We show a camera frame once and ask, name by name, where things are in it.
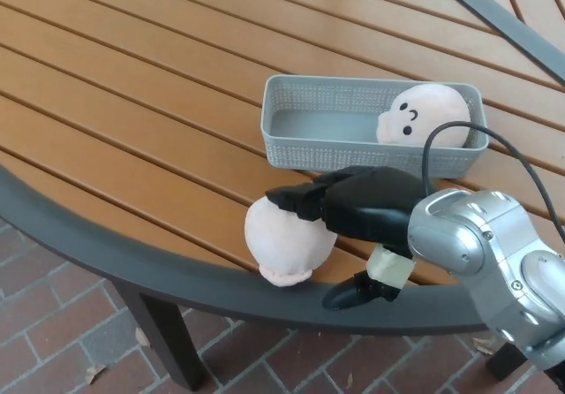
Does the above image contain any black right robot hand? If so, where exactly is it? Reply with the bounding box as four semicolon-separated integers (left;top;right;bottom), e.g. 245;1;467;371
264;166;438;312

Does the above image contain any peach plush dumpling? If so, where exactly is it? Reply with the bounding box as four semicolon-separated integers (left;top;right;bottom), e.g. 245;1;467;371
245;197;336;288

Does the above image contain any peach plush dumpling smiling face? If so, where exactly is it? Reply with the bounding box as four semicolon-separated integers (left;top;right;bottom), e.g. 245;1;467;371
375;83;472;148

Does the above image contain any grey perforated plastic basket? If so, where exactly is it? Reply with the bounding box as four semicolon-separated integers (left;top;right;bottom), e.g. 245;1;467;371
260;74;489;179

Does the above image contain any dark metal table leg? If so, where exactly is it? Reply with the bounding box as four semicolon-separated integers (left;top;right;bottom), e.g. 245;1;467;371
486;340;526;380
115;285;208;390

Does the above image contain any grey metal table crossbar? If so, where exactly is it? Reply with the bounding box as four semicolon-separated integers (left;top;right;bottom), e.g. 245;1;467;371
418;0;565;84

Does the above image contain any dark grey table rim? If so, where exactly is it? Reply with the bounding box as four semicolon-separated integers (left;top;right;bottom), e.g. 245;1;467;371
0;163;491;337

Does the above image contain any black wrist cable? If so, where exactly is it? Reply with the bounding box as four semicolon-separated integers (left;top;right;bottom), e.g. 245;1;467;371
421;121;565;240

